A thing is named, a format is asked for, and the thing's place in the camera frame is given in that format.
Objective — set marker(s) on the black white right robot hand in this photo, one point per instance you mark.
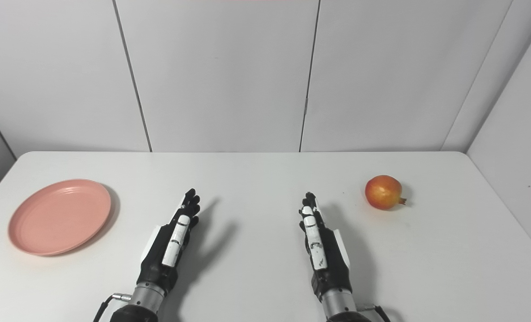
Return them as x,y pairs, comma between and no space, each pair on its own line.
332,268

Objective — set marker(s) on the pink round plate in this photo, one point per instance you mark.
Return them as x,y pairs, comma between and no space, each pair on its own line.
59,217

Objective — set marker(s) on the red yellow pomegranate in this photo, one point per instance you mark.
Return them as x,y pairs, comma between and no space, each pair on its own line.
383,192

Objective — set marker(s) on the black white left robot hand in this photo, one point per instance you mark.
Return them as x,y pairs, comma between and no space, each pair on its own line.
158,264

